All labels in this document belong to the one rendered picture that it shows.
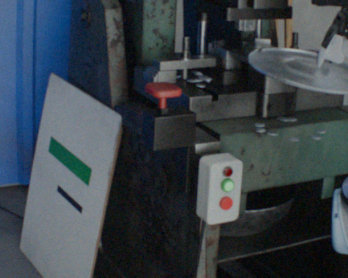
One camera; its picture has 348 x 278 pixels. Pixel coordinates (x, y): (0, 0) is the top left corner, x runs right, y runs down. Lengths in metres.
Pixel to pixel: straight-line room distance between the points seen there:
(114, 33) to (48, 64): 0.93
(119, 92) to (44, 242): 0.58
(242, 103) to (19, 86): 1.29
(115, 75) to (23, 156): 1.03
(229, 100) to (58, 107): 0.71
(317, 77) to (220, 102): 0.24
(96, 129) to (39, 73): 0.89
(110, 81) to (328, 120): 0.58
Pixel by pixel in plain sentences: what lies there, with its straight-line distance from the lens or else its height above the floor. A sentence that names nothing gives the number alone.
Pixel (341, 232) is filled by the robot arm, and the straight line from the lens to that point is 1.35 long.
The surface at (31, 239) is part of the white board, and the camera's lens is 2.49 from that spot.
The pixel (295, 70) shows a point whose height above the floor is 0.79.
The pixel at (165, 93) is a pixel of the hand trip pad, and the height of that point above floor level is 0.76.
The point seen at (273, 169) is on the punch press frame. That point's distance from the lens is 1.81.
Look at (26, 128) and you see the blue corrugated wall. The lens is 2.98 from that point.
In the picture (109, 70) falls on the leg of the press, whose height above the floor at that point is 0.68.
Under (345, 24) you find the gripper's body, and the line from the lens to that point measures 1.73.
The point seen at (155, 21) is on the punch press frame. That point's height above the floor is 0.82.
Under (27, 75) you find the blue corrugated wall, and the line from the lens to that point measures 2.92.
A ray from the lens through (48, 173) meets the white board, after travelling 2.38.
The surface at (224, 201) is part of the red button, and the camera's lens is 1.61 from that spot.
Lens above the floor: 1.18
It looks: 19 degrees down
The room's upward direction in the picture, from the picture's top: 3 degrees clockwise
